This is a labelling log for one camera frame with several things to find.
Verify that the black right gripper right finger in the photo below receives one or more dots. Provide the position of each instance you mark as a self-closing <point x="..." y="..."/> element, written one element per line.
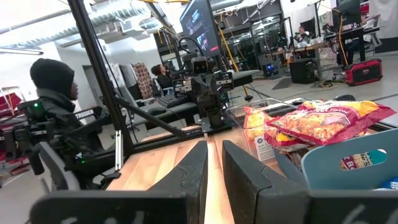
<point x="248" y="186"/>

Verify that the large teal plastic bin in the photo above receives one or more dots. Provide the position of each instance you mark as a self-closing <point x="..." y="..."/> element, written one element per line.
<point x="323" y="168"/>

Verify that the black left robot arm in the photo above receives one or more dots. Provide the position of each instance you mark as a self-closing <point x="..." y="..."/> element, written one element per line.
<point x="215" y="119"/>

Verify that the black aluminium frame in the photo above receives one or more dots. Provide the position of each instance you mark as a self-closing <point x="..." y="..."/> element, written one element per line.
<point x="93" y="56"/>

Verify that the red and black case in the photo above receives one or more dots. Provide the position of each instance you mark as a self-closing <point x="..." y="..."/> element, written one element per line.
<point x="363" y="72"/>

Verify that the grey office chair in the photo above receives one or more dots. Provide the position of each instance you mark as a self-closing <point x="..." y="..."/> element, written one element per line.
<point x="59" y="171"/>

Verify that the black keyboard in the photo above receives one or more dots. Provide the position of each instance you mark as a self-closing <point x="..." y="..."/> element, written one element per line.
<point x="171" y="101"/>

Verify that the clear plastic bin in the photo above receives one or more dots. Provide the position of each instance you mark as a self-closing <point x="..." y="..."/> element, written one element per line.
<point x="264" y="149"/>

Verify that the blue Maruchan noodle packet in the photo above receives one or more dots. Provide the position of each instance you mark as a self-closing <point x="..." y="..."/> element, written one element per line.
<point x="391" y="184"/>

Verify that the dark grey desk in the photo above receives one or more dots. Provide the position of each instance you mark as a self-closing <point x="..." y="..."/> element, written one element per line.
<point x="174" y="113"/>

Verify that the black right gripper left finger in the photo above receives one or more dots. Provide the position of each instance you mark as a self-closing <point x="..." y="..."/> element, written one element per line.
<point x="174" y="193"/>

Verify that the background work table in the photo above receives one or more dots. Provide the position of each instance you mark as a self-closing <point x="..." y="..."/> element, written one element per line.
<point x="339" y="39"/>

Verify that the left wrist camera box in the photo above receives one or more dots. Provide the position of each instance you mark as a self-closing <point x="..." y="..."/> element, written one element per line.
<point x="202" y="66"/>

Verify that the red Maruchan noodle packet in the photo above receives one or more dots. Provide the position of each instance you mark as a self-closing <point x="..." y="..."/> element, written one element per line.
<point x="326" y="124"/>
<point x="289" y="144"/>

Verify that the person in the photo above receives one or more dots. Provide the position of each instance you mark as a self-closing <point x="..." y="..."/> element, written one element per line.
<point x="53" y="77"/>
<point x="162" y="77"/>
<point x="301" y="35"/>

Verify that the small blue plastic bin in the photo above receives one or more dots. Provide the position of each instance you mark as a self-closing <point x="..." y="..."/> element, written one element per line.
<point x="290" y="171"/>

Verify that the large computer monitor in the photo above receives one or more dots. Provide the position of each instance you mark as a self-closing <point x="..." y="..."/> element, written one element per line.
<point x="199" y="28"/>

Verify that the patterned hanging cloth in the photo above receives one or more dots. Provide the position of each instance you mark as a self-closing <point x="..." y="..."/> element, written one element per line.
<point x="142" y="79"/>

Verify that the small background monitor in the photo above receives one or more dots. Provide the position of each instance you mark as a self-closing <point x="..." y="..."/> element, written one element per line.
<point x="346" y="12"/>

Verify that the orange Maruchan noodle packet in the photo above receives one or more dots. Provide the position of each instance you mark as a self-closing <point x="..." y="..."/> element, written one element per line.
<point x="256" y="119"/>

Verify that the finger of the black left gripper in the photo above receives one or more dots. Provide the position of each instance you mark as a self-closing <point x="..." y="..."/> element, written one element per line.
<point x="199" y="93"/>
<point x="211" y="93"/>

